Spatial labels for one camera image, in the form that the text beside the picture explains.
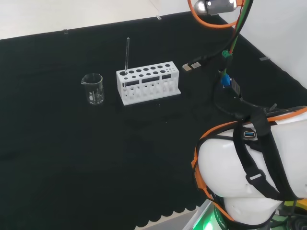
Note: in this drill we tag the white test tube rack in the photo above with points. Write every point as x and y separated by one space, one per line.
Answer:
120 83

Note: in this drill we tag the clear glass rod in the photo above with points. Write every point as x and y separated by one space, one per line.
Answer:
127 52

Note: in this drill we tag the black bench cloth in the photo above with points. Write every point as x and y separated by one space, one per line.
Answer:
72 143

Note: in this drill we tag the yellow stop button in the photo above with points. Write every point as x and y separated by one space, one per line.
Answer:
299 204

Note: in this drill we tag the pale base plate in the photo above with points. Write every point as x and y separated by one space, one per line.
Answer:
194 220

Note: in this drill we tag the clear glass beaker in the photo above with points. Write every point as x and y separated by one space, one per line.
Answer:
92 95

